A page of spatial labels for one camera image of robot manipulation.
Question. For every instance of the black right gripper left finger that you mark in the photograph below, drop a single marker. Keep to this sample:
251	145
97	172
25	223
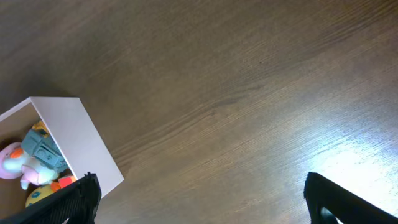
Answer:
77	203

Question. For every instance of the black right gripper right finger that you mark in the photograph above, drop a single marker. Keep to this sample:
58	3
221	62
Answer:
328	202

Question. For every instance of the yellow ball blue letters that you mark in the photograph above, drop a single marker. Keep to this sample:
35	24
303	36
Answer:
40	193

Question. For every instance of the grey yellow toy truck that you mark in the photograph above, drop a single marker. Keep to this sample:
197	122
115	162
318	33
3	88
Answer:
39	144

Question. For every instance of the white duck pink hat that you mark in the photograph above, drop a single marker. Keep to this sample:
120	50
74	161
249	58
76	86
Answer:
16	163

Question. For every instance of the colourful puzzle cube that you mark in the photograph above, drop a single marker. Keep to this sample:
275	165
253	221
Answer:
66	181

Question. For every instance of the pink open box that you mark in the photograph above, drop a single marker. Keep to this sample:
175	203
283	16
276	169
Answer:
75	135

